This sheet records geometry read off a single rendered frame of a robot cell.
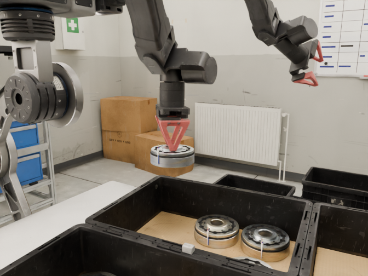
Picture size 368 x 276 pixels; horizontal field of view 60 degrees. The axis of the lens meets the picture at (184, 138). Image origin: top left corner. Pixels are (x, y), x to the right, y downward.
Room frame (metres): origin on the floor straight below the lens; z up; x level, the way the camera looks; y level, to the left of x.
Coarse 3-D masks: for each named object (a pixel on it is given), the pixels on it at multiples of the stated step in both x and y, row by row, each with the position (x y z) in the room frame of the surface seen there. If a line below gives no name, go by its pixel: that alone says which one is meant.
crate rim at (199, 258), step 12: (72, 228) 0.53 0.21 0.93; (84, 228) 0.54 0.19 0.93; (96, 228) 0.53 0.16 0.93; (60, 240) 0.50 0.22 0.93; (120, 240) 0.50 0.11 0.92; (132, 240) 0.49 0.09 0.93; (144, 240) 0.49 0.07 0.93; (36, 252) 0.46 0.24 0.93; (168, 252) 0.46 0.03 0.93; (180, 252) 0.46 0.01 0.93; (12, 264) 0.43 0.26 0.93; (24, 264) 0.43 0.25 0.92; (204, 264) 0.43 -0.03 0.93; (216, 264) 0.43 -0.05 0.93; (228, 264) 0.43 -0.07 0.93
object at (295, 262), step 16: (160, 176) 0.81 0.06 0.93; (240, 192) 0.72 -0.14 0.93; (256, 192) 0.70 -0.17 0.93; (112, 208) 0.63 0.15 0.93; (304, 208) 0.62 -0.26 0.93; (96, 224) 0.55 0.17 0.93; (304, 224) 0.55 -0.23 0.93; (160, 240) 0.49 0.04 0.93; (304, 240) 0.49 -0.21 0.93; (208, 256) 0.45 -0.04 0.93; (224, 256) 0.45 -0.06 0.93; (272, 272) 0.41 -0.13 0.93; (288, 272) 0.41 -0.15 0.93
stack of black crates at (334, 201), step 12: (312, 168) 1.88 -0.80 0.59; (324, 168) 1.88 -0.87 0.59; (312, 180) 1.90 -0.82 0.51; (324, 180) 1.87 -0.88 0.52; (336, 180) 1.83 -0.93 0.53; (348, 180) 1.80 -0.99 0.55; (360, 180) 1.77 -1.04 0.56; (312, 192) 1.64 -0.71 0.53; (324, 192) 1.62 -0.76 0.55; (336, 192) 1.58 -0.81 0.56; (348, 192) 1.55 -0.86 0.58; (360, 192) 1.52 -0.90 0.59; (336, 204) 1.58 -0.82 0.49; (348, 204) 1.55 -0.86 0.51; (360, 204) 1.52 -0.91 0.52
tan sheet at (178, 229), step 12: (156, 216) 0.78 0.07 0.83; (168, 216) 0.78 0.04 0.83; (180, 216) 0.78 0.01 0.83; (144, 228) 0.71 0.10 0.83; (156, 228) 0.71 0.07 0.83; (168, 228) 0.71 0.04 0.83; (180, 228) 0.71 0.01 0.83; (192, 228) 0.71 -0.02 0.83; (180, 240) 0.66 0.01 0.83; (192, 240) 0.66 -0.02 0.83; (240, 240) 0.66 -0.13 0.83; (216, 252) 0.61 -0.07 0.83; (228, 252) 0.61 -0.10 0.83; (240, 252) 0.61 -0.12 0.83; (276, 264) 0.57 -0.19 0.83; (288, 264) 0.57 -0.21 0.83
